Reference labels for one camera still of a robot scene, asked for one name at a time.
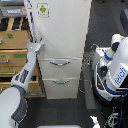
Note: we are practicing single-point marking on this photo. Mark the white robot hand gripper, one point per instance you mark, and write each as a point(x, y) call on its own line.
point(35, 47)

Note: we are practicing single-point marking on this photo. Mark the white refrigerator top door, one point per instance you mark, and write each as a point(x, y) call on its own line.
point(64, 30)

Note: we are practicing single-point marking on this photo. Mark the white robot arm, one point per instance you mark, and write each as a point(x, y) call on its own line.
point(13, 105)

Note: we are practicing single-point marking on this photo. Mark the wooden drawer cabinet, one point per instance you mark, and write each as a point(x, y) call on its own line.
point(13, 49)

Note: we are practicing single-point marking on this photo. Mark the white refrigerator body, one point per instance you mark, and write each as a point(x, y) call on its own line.
point(51, 72)

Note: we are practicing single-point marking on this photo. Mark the green android sticker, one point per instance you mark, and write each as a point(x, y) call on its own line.
point(43, 9)

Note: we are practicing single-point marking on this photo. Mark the grey box on cabinet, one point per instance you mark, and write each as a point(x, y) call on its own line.
point(13, 11)

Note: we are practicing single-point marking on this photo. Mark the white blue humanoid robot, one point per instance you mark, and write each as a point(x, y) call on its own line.
point(110, 66)

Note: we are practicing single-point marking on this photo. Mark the upper fridge drawer handle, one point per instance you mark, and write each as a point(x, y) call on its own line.
point(60, 63)

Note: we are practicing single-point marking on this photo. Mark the fridge drawer handle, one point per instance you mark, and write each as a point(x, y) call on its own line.
point(60, 81)
point(60, 63)

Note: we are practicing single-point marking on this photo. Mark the lower fridge drawer handle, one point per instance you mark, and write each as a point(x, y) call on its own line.
point(60, 81)

